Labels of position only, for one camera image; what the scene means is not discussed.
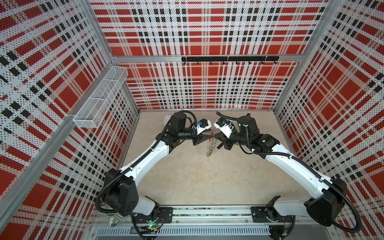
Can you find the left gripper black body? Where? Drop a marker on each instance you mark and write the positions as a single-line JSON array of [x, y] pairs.
[[197, 139]]

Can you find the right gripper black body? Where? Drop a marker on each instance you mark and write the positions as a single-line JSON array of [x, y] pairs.
[[228, 143]]

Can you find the silver keyring with chain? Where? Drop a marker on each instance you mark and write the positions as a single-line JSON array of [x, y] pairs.
[[211, 146]]

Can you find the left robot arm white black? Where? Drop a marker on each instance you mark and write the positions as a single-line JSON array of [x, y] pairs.
[[119, 196]]

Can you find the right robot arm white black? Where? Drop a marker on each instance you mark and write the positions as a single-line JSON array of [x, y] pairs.
[[327, 196]]

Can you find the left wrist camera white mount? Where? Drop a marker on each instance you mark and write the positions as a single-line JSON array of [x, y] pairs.
[[202, 126]]

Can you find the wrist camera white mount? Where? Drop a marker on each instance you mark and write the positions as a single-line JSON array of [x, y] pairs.
[[202, 126], [225, 126]]

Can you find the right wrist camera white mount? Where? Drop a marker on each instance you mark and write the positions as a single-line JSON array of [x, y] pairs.
[[225, 126]]

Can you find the black hook rail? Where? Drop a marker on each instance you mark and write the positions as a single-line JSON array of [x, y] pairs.
[[225, 59]]

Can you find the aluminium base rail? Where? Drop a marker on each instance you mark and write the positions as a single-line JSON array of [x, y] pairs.
[[231, 222]]

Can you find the white wire mesh basket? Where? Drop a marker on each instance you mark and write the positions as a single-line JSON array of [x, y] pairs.
[[92, 113]]

